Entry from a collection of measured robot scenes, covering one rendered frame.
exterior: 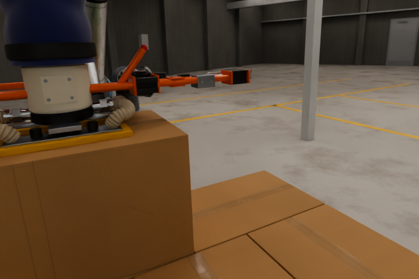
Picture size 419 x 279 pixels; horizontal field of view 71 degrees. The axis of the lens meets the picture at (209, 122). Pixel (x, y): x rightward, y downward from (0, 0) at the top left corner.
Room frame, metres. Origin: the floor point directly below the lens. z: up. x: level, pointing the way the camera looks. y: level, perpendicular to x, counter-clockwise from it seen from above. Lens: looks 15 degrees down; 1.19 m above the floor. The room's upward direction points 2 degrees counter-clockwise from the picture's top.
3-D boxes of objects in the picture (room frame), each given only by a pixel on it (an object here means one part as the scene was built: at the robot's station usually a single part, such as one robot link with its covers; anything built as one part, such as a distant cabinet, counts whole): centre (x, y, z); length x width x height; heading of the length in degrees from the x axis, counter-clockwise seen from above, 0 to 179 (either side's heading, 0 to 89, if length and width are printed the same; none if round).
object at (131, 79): (0.97, 0.21, 1.07); 0.10 x 0.08 x 0.06; 27
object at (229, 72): (1.12, -0.10, 1.07); 0.08 x 0.07 x 0.05; 117
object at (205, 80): (1.07, 0.02, 1.07); 0.07 x 0.07 x 0.04; 27
